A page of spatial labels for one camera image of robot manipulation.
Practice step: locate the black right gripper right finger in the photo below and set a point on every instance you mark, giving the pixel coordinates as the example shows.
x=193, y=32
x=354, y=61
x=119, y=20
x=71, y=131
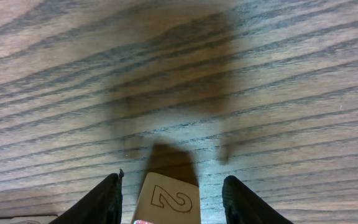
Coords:
x=243, y=206

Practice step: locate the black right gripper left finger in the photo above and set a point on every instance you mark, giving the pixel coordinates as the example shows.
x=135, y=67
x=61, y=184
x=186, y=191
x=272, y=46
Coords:
x=101, y=205

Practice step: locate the green B wooden block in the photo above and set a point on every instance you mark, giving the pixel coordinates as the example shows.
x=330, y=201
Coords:
x=165, y=200

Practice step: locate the yellow-edged wooden block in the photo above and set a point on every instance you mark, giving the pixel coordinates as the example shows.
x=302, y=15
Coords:
x=29, y=220

